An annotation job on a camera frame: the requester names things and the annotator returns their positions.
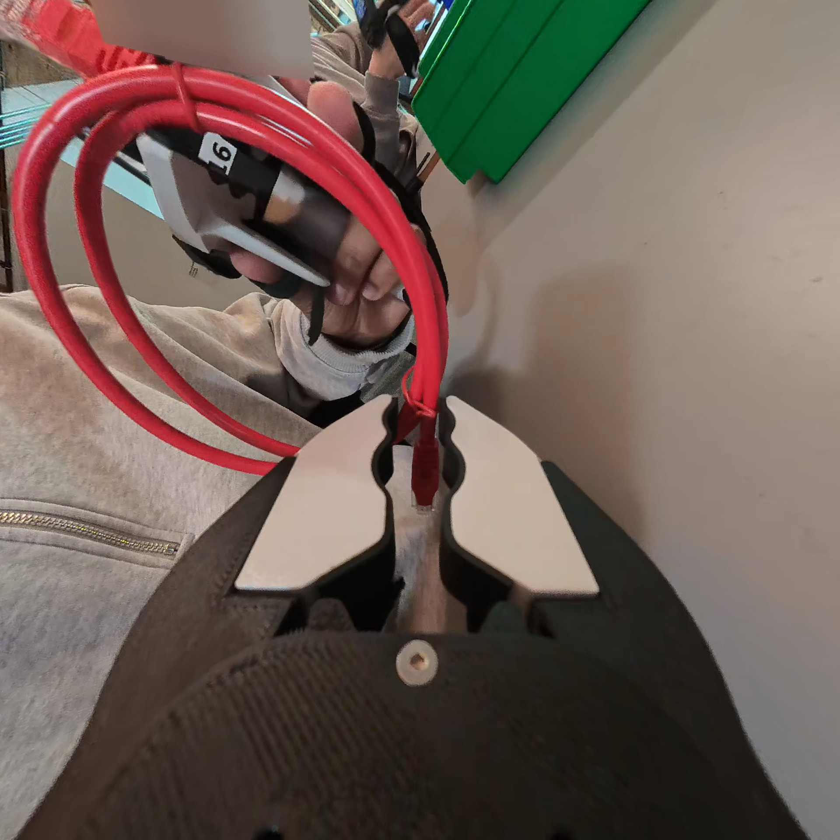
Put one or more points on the person's left forearm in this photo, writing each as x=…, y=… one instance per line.
x=315, y=358

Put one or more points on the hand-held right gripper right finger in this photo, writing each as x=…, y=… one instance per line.
x=518, y=518

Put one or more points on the person's left hand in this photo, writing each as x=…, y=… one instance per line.
x=367, y=289

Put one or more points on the green plastic bin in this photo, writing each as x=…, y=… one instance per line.
x=525, y=79

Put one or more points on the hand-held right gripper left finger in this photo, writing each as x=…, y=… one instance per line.
x=315, y=512

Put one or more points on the person's grey hoodie torso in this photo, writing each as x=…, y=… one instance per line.
x=98, y=446

